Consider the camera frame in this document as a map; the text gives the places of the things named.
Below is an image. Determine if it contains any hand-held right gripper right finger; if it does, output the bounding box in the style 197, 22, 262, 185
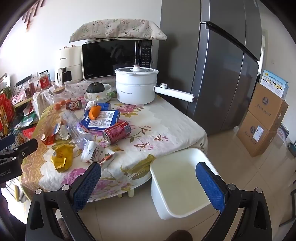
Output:
195, 162, 273, 241

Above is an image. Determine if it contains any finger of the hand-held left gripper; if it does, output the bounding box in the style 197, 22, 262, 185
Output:
0, 138, 38, 163
0, 134, 16, 151

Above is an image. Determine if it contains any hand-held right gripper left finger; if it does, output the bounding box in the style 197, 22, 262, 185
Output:
26, 162, 102, 241

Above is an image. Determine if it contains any orange snack wrapper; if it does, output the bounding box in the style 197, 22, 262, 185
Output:
41, 123, 62, 145

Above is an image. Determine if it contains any white plastic bin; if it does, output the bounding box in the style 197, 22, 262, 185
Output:
150, 148, 221, 220

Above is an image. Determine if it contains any white snack packet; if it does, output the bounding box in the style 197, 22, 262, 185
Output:
80, 141, 115, 167

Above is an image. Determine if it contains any yellow wrapper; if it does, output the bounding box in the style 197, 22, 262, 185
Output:
51, 145, 74, 173

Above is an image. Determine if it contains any white tissue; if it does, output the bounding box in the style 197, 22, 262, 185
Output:
58, 128, 70, 140

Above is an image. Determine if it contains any clear plastic bottle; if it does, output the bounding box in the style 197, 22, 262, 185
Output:
61, 110, 95, 150

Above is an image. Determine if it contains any red drink can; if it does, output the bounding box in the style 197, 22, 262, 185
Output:
102, 121, 132, 145

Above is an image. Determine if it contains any orange peel with stem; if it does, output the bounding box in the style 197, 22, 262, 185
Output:
89, 97, 102, 120

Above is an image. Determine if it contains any glass jar with cork lid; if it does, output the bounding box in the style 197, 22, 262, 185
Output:
51, 85, 74, 107

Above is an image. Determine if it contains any brown cartoon can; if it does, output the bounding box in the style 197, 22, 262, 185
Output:
66, 100, 83, 110

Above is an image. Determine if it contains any brown cardboard box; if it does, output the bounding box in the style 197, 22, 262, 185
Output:
236, 111, 277, 157
247, 83, 289, 131

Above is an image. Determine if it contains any blue cardboard box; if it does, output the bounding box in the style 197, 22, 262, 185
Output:
80, 109, 121, 131

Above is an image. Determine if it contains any red spice jar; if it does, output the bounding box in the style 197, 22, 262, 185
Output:
38, 71, 51, 90

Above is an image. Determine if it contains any floral tablecloth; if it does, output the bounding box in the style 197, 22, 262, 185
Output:
20, 80, 208, 200

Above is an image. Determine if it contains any green pumpkin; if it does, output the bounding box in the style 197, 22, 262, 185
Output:
86, 82, 105, 93

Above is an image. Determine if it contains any white air fryer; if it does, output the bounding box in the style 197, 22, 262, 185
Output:
55, 45, 84, 85

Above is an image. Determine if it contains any white electric pot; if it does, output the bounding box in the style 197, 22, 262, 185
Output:
114, 65, 195, 105

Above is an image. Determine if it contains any grey refrigerator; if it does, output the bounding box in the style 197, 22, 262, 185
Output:
159, 0, 263, 136

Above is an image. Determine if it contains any blue and white carton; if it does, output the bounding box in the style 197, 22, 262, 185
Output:
260, 70, 289, 99

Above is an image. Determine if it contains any black microwave oven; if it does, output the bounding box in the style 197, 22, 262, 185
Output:
82, 39, 153, 81

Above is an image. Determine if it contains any floral cloth cover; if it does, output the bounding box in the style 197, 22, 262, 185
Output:
69, 20, 167, 43

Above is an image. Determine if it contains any red wall decoration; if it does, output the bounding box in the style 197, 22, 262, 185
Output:
22, 0, 45, 30

